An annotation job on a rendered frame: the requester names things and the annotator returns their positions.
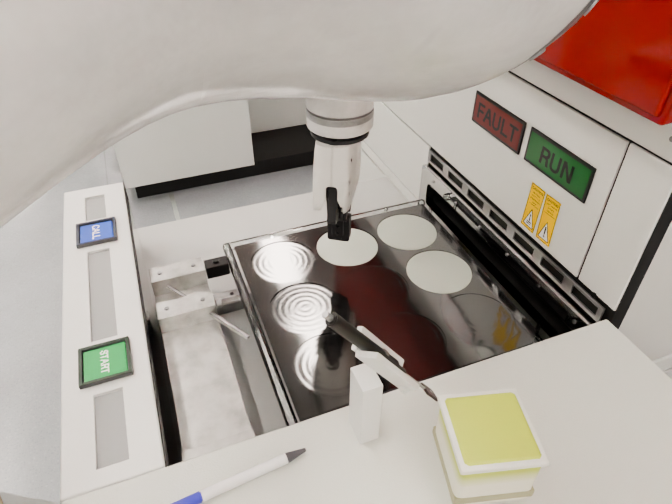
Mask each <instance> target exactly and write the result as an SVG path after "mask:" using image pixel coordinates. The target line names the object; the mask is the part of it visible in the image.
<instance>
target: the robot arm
mask: <svg viewBox="0 0 672 504"><path fill-rule="evenodd" d="M598 1H599V0H0V228H2V227H3V226H4V225H5V224H7V223H8V222H9V221H11V220H12V219H13V218H15V217H16V216H17V215H18V214H20V213H21V212H22V211H24V210H25V209H26V208H27V207H29V206H30V205H31V204H33V203H34V202H35V201H37V200H38V199H39V198H40V197H42V196H43V195H44V194H46V193H47V192H48V191H49V190H51V189H52V188H53V187H55V186H56V185H57V184H59V183H60V182H61V181H63V180H64V179H66V178H67V177H68V176H70V175H71V174H72V173H74V172H75V171H77V170H78V169H79V168H81V167H82V166H83V165H85V164H86V163H88V162H89V161H90V160H92V159H93V158H94V157H96V156H97V155H99V154H100V153H102V152H103V151H105V150H106V149H108V148H109V147H111V146H112V145H114V144H116V143H117V142H119V141H120V140H122V139H123V138H125V137H127V136H129V135H131V134H132V133H134V132H136V131H138V130H140V129H141V128H143V127H145V126H147V125H149V124H151V123H153V122H156V121H158V120H160V119H162V118H165V117H167V116H169V115H171V114H174V113H177V112H180V111H183V110H187V109H190V108H193V107H198V106H203V105H209V104H214V103H220V102H227V101H237V100H247V99H285V98H305V101H306V125H307V127H308V129H309V130H310V133H311V136H312V137H313V138H314V139H315V140H316V142H315V149H314V162H313V208H314V210H316V211H317V210H321V208H322V206H323V204H324V202H325V200H326V203H327V232H328V239H331V240H339V241H349V238H350V235H351V213H348V212H350V211H351V203H352V200H353V197H354V194H355V191H356V188H357V185H358V181H359V176H360V164H361V141H363V140H364V139H365V138H367V137H368V135H369V131H370V130H371V129H372V127H373V120H374V102H391V101H411V100H421V99H426V98H431V97H435V96H440V95H445V94H450V93H455V92H459V91H462V90H465V89H468V88H471V87H474V86H477V85H479V84H482V83H484V82H487V81H489V80H492V79H494V78H496V77H498V76H500V75H502V74H504V73H506V72H508V71H510V70H512V69H514V68H516V67H518V66H520V65H521V64H523V63H524V62H526V61H528V60H529V61H532V60H533V59H535V58H536V57H538V56H539V55H541V54H542V53H544V52H545V51H546V49H545V48H546V47H548V46H549V45H550V44H552V43H553V42H554V41H556V40H557V39H558V38H559V37H560V36H562V35H563V34H564V33H565V32H566V31H567V30H569V29H570V28H571V27H572V26H573V25H575V24H576V23H577V21H578V20H579V19H580V18H581V17H582V16H583V15H584V16H586V15H587V14H588V13H589V12H590V10H591V9H592V8H593V7H594V6H595V5H596V4H597V2H598Z"/></svg>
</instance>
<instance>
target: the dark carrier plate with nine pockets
mask: <svg viewBox="0 0 672 504"><path fill-rule="evenodd" d="M394 215H414V216H418V217H421V218H423V219H425V220H427V221H429V222H430V223H431V224H432V225H433V226H434V227H435V229H436V232H437V236H436V239H435V241H434V242H433V243H432V244H431V245H429V246H427V247H425V248H422V249H418V250H401V249H397V248H394V247H391V246H389V245H387V244H386V243H384V242H383V241H382V240H381V239H380V237H379V236H378V232H377V229H378V226H379V224H380V223H381V222H382V221H383V220H384V219H386V218H388V217H391V216H394ZM351 228H353V229H358V230H362V231H364V232H366V233H368V234H370V235H371V236H372V237H373V238H374V239H375V240H376V242H377V245H378V250H377V253H376V255H375V256H374V257H373V258H372V259H371V260H370V261H368V262H366V263H363V264H360V265H355V266H340V265H334V264H331V263H330V262H327V261H326V260H324V259H323V258H322V257H321V256H320V255H319V254H318V252H317V242H318V240H319V239H320V238H321V237H322V236H323V235H324V234H326V233H327V226H323V227H318V228H314V229H310V230H305V231H301V232H296V233H292V234H287V235H283V236H279V237H274V238H270V239H265V240H261V241H257V242H252V243H248V244H243V245H239V246H234V249H235V252H236V254H237V257H238V260H239V262H240V265H241V268H242V270H243V273H244V276H245V278H246V281H247V283H248V286H249V289H250V291H251V294H252V297H253V299H254V302H255V305H256V307H257V310H258V313H259V315H260V318H261V321H262V323H263V326H264V329H265V331H266V334H267V337H268V339H269V342H270V344H271V347H272V350H273V352H274V355H275V358H276V360H277V363H278V366H279V368H280V371H281V374H282V376H283V379H284V382H285V384H286V387H287V390H288V392H289V395H290V398H291V400H292V403H293V405H294V408H295V411H296V413H297V416H298V419H299V421H300V422H302V421H305V420H308V419H311V418H314V417H317V416H320V415H322V414H325V413H328V412H331V411H334V410H337V409H340V408H343V407H346V406H349V403H350V368H351V367H354V366H357V365H360V364H364V363H363V362H362V361H360V360H359V359H358V358H356V357H355V354H356V352H354V351H353V350H351V348H352V343H351V342H349V341H348V340H346V339H345V338H344V337H342V336H341V335H339V334H338V333H337V332H335V331H334V330H333V329H331V328H330V327H328V326H327V325H326V323H325V319H324V318H323V317H322V313H323V312H324V311H328V312H329V313H332V312H335V313H337V314H338V315H339V316H341V317H342V318H343V319H345V320H346V321H347V322H349V323H350V324H351V325H352V326H354V327H355V328H356V329H357V327H358V326H363V327H365V328H366V329H367V330H368V331H370V332H371V333H372V334H373V335H374V336H376V337H377V338H378V339H379V340H381V341H382V342H383V343H384V344H385V345H387V346H388V347H389V348H390V349H391V350H393V351H394V352H395V353H396V354H398V355H399V356H400V357H401V358H402V359H404V363H403V368H404V369H406V373H407V374H408V375H410V376H411V377H412V378H414V379H415V380H416V381H418V382H421V381H424V380H427V379H430V378H433V377H436V376H439V375H442V374H445V373H448V372H451V371H454V370H457V369H460V368H463V367H466V366H469V365H472V364H475V363H478V362H480V361H483V360H486V359H489V358H492V357H495V356H498V355H501V354H504V353H507V352H510V351H513V350H516V349H519V348H522V347H525V346H528V345H531V344H533V341H534V336H535V331H536V328H535V327H534V326H533V325H532V324H531V323H530V321H529V320H528V319H527V318H526V317H525V316H524V315H523V314H522V313H521V312H520V310H519V309H518V308H517V307H516V306H515V305H514V304H513V303H512V302H511V301H510V299H509V298H508V297H507V296H506V295H505V294H504V293H503V292H502V291H501V290H500V288H499V287H498V286H497V285H496V284H495V283H494V282H493V281H492V280H491V279H490V277H489V276H488V275H487V274H486V273H485V272H484V271H483V270H482V269H481V268H480V266H479V265H478V264H477V263H476V262H475V261H474V260H473V259H472V258H471V257H470V255H469V254H468V253H467V252H466V251H465V250H464V249H463V248H462V247H461V246H460V245H459V243H458V242H457V241H456V240H455V239H454V238H453V237H452V236H451V235H450V234H449V232H448V231H447V230H446V229H445V228H444V227H443V226H442V225H441V224H440V223H439V221H438V220H437V219H436V218H435V217H434V216H433V215H432V214H431V213H430V212H429V210H428V209H427V208H426V207H425V206H424V205H423V204H420V205H415V206H411V207H407V208H402V209H398V210H393V211H389V212H385V213H380V214H376V215H371V216H367V217H362V218H358V219H354V220H351ZM426 251H443V252H448V253H451V254H454V255H456V256H458V257H460V258H461V259H462V260H464V261H465V262H466V263H467V264H468V266H469V267H470V269H471V272H472V278H471V281H470V283H469V284H468V285H467V286H466V287H465V288H464V289H462V290H460V291H457V292H454V293H446V294H442V293H434V292H430V291H427V290H424V289H422V288H420V287H418V286H417V285H415V284H414V283H413V282H412V281H411V280H410V278H409V277H408V274H407V270H406V268H407V264H408V262H409V260H410V259H411V258H412V257H413V256H415V255H417V254H419V253H422V252H426Z"/></svg>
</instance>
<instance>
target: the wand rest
mask: <svg viewBox="0 0 672 504"><path fill-rule="evenodd" d="M357 329H358V330H359V331H360V332H362V333H363V334H364V335H365V336H367V337H368V338H369V339H371V340H372V341H373V342H375V343H376V344H377V345H378V346H380V347H381V348H382V349H386V350H387V351H388V352H389V354H390V355H392V356H393V357H394V358H395V359H397V360H398V361H399V365H400V366H402V367H403V363H404V359H402V358H401V357H400V356H399V355H398V354H396V353H395V352H394V351H393V350H391V349H390V348H389V347H388V346H387V345H385V344H384V343H383V342H382V341H381V340H379V339H378V338H377V337H376V336H374V335H373V334H372V333H371V332H370V331H368V330H367V329H366V328H365V327H363V326H358V327H357ZM351 350H353V351H354V352H356V354H355V357H356V358H358V359H359V360H360V361H362V362H363V363H364V364H360V365H357V366H354V367H351V368H350V403H349V422H350V424H351V426H352V428H353V430H354V433H355V435H356V437H357V439H358V441H359V443H360V444H363V443H366V442H369V441H371V440H374V439H377V438H379V426H380V415H381V404H382V393H383V384H382V382H381V380H380V379H379V377H378V375H377V373H378V374H380V375H381V376H382V377H384V378H385V379H387V380H388V381H389V382H391V383H392V384H394V385H395V386H396V387H398V388H399V390H400V392H402V393H403V394H404V395H405V394H406V393H408V392H409V391H410V390H416V391H418V390H419V386H420V385H419V384H418V383H417V382H415V381H414V380H413V379H412V378H410V377H409V376H408V375H407V374H405V373H404V372H403V371H401V370H400V369H399V368H398V367H396V366H395V365H394V364H392V363H391V362H390V361H389V360H387V359H386V358H385V357H384V356H382V355H381V354H380V353H378V352H370V351H362V350H360V349H359V348H357V347H356V346H355V345H353V344H352V348H351ZM376 372H377V373H376Z"/></svg>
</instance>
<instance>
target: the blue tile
mask: <svg viewBox="0 0 672 504"><path fill-rule="evenodd" d="M113 236H114V231H113V222H112V221H106V222H101V223H96V224H91V225H86V226H81V227H80V243H84V242H89V241H94V240H99V239H103V238H108V237H113Z"/></svg>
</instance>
